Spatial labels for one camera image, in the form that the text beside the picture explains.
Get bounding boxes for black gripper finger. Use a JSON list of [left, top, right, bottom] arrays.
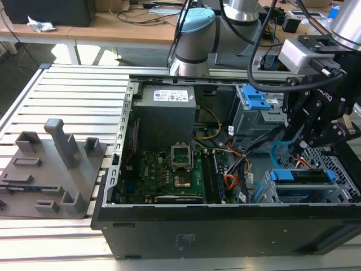
[[300, 97, 325, 150], [282, 75, 307, 155]]

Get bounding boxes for light blue disk wire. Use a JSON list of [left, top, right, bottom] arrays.
[[270, 140, 294, 171]]

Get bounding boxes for hard disk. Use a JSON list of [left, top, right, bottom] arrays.
[[253, 168, 337, 203]]

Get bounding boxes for metal disk bay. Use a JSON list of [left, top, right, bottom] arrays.
[[249, 145, 361, 204]]

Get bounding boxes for black RAM slot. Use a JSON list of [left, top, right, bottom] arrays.
[[212, 152, 227, 203], [200, 152, 217, 204]]

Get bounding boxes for black expansion slot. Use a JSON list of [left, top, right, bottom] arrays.
[[154, 194, 204, 204]]

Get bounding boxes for grey metal drive cage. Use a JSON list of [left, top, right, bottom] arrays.
[[230, 84, 289, 142]]

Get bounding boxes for blue plastic cage latch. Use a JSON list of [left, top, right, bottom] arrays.
[[241, 84, 272, 111]]

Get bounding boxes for clear plastic bag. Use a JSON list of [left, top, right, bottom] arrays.
[[317, 18, 336, 32]]

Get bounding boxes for wooden desk with clutter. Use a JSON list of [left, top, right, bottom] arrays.
[[253, 0, 339, 70]]

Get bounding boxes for blue cardboard box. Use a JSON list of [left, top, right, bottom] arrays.
[[329, 5, 344, 20]]

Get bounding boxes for small black box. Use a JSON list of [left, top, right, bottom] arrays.
[[281, 16, 301, 33]]

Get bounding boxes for metal socket cover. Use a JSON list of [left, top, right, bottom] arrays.
[[171, 143, 192, 172]]

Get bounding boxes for grey power supply unit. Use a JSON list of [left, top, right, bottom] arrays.
[[131, 84, 197, 145]]

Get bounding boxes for CPU socket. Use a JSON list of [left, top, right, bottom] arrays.
[[173, 174, 192, 189]]

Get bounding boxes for green motherboard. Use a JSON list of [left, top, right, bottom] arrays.
[[121, 149, 240, 204]]

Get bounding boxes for black open PC case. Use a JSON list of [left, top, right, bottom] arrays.
[[90, 73, 361, 260]]

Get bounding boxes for wooden desk with white legs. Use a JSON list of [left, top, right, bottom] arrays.
[[0, 5, 183, 65]]

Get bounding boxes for grey parts rack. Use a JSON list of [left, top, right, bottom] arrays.
[[0, 118, 108, 220]]

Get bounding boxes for large black box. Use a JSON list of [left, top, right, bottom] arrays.
[[1, 0, 93, 28]]

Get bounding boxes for crumpled white paper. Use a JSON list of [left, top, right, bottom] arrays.
[[27, 15, 56, 33]]

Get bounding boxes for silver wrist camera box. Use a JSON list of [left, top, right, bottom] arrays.
[[278, 35, 347, 77]]

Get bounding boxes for black wire bundle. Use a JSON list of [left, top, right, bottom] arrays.
[[225, 128, 285, 182]]

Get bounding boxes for blue hanging cable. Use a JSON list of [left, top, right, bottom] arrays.
[[270, 27, 283, 69]]

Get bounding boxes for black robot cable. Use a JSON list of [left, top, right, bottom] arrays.
[[246, 0, 291, 93]]

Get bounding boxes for yellow and black wire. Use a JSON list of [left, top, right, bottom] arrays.
[[191, 106, 222, 141]]

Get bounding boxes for orange and red wires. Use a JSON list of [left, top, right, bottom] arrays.
[[224, 149, 252, 196]]

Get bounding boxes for black hanging cable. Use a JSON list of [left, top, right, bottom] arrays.
[[167, 0, 189, 67]]

